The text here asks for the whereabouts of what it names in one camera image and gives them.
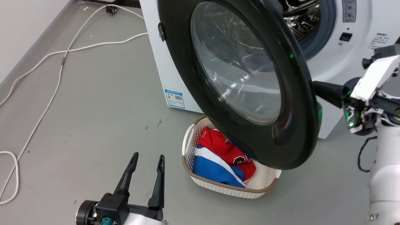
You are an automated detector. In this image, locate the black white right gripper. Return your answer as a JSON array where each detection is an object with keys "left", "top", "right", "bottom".
[{"left": 312, "top": 55, "right": 400, "bottom": 136}]

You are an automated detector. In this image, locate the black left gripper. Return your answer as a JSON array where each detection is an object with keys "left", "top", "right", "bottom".
[{"left": 76, "top": 152, "right": 165, "bottom": 225}]

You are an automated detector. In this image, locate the black round glass washer door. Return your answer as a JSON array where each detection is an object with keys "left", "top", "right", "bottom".
[{"left": 157, "top": 0, "right": 320, "bottom": 170}]

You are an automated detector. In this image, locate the white front-load washing machine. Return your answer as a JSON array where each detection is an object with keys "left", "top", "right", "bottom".
[{"left": 139, "top": 0, "right": 400, "bottom": 139}]

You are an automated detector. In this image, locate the grey rubber door gasket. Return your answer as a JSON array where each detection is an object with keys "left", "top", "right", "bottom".
[{"left": 299, "top": 0, "right": 337, "bottom": 60}]

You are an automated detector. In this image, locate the blue and white garment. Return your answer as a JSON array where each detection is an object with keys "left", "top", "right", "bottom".
[{"left": 193, "top": 145, "right": 246, "bottom": 188}]

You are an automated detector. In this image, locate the white woven laundry basket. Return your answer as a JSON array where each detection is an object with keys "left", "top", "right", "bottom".
[{"left": 182, "top": 115, "right": 282, "bottom": 199}]

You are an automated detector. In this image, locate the steel washer drum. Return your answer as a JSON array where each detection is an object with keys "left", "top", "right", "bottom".
[{"left": 279, "top": 0, "right": 322, "bottom": 42}]

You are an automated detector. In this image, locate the grey instruction label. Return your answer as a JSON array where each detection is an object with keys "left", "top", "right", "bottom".
[{"left": 342, "top": 0, "right": 357, "bottom": 23}]

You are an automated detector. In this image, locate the red sports garment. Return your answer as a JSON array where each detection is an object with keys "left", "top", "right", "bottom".
[{"left": 197, "top": 126, "right": 257, "bottom": 182}]

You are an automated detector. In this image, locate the blue energy label sticker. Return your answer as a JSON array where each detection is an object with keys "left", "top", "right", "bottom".
[{"left": 164, "top": 89, "right": 185, "bottom": 109}]

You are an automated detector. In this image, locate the black stand bar with caster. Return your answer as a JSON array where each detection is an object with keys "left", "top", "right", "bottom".
[{"left": 85, "top": 0, "right": 142, "bottom": 15}]

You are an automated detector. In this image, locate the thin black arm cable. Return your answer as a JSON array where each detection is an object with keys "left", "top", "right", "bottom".
[{"left": 357, "top": 136, "right": 379, "bottom": 173}]

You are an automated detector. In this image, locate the long white floor cable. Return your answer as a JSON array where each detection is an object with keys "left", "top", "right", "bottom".
[{"left": 0, "top": 4, "right": 145, "bottom": 205}]

